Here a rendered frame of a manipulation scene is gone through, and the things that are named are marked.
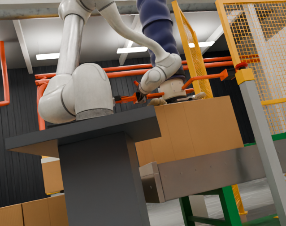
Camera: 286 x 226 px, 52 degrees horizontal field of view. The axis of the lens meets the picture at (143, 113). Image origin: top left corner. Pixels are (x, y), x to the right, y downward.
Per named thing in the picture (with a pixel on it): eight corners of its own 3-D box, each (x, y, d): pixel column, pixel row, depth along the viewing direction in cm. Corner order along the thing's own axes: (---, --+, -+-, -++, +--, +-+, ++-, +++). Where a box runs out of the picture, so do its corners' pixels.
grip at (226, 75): (231, 79, 196) (229, 72, 197) (238, 74, 188) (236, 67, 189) (220, 80, 194) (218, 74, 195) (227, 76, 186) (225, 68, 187)
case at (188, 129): (217, 162, 222) (204, 111, 230) (246, 154, 184) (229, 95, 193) (141, 177, 205) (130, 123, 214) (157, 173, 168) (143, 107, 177)
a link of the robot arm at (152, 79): (147, 96, 174) (162, 84, 179) (154, 87, 160) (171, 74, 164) (135, 82, 175) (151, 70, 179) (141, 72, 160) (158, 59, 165)
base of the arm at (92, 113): (120, 116, 108) (118, 102, 109) (65, 128, 112) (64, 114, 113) (132, 125, 125) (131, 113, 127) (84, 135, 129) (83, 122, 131)
